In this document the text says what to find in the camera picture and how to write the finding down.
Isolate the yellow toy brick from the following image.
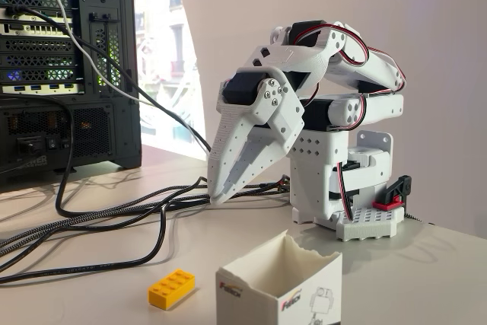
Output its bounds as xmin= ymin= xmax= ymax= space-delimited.
xmin=148 ymin=268 xmax=196 ymax=311

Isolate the white cardboard box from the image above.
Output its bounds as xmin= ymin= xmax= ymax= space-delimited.
xmin=215 ymin=229 xmax=344 ymax=325

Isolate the black and red clamp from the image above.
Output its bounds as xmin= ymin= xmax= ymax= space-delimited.
xmin=372 ymin=174 xmax=414 ymax=210

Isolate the black computer tower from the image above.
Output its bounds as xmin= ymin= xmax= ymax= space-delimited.
xmin=0 ymin=0 xmax=143 ymax=186

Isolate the thin white cable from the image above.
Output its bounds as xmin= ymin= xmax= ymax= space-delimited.
xmin=35 ymin=0 xmax=199 ymax=132

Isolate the black looped power cable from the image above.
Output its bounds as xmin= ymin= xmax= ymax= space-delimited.
xmin=0 ymin=92 xmax=209 ymax=220

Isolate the thick black printed cable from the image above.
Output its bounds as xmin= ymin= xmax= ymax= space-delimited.
xmin=0 ymin=183 xmax=291 ymax=286

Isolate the braided grey cable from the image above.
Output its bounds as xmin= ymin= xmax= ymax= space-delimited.
xmin=0 ymin=183 xmax=291 ymax=262
xmin=0 ymin=182 xmax=291 ymax=252

